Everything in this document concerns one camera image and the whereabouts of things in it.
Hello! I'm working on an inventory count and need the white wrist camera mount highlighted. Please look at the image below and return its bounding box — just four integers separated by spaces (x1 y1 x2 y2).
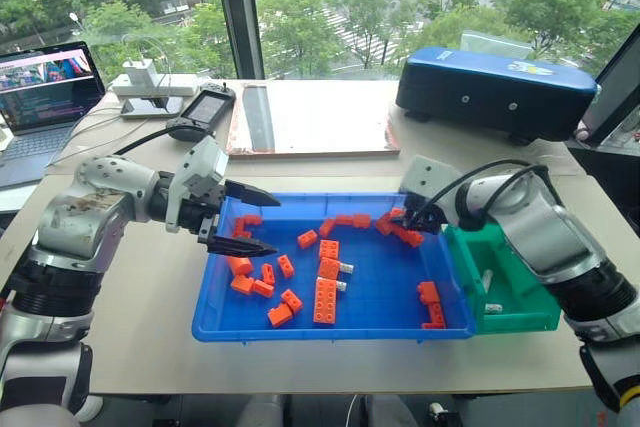
399 153 464 204
165 135 231 234

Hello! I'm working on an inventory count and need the green plastic bin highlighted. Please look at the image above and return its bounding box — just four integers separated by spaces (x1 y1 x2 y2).
443 222 563 336

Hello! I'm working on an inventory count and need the white board with red edge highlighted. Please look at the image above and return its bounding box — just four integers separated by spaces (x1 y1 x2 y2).
225 78 402 161

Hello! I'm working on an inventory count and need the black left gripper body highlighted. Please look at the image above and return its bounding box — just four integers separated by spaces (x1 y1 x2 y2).
177 172 227 244

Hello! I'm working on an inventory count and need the black handheld controller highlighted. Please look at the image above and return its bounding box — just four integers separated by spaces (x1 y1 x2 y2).
165 82 238 144

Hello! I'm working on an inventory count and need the white cable on table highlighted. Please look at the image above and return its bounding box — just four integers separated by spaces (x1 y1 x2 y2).
46 111 127 169

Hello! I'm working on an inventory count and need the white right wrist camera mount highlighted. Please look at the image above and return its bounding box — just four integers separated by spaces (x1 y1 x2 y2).
399 153 464 204

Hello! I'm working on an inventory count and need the white power adapter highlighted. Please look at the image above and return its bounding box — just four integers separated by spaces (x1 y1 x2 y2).
122 57 158 86

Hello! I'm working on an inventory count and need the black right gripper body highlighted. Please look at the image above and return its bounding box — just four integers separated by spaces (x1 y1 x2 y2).
402 190 449 236

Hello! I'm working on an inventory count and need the black monitor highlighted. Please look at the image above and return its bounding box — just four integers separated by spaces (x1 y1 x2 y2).
581 21 640 149

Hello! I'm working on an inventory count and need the open grey laptop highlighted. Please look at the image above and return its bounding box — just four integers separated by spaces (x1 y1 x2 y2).
0 41 108 189

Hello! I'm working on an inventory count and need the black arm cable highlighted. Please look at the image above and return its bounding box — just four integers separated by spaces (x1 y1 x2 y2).
405 158 552 232
113 126 214 156

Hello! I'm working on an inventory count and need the black side desk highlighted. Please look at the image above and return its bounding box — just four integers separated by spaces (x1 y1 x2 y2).
563 138 640 229

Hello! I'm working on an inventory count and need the smartphone with dark screen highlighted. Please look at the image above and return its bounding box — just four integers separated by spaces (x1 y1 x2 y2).
119 95 184 121

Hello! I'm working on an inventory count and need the blue and black case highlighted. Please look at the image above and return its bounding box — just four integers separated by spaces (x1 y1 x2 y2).
395 46 600 147

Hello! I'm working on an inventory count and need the long orange toy brick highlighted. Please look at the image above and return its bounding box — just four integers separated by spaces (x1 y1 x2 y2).
312 277 339 326

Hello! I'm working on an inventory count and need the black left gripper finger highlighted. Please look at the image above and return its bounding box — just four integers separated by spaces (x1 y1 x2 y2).
197 229 279 260
222 179 283 209

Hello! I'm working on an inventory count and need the clear plastic sheet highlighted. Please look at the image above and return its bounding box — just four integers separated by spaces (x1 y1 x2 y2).
458 28 535 62

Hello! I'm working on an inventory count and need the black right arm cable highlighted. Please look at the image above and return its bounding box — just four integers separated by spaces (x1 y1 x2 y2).
405 158 552 232

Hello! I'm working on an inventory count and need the white power strip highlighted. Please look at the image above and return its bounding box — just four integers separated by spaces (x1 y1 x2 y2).
111 72 199 99

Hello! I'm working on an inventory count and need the dark window pillar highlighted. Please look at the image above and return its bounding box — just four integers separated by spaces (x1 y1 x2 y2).
209 0 267 82

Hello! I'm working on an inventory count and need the blue plastic bin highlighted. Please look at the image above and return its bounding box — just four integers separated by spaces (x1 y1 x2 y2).
191 191 479 346

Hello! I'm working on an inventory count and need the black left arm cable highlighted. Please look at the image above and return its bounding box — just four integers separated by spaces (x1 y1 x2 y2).
113 126 214 156

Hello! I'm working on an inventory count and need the square orange toy brick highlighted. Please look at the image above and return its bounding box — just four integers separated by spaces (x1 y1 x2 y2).
317 256 343 281
317 238 341 261

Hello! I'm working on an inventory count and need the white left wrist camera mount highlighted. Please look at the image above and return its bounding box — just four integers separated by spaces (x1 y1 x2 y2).
165 135 231 234

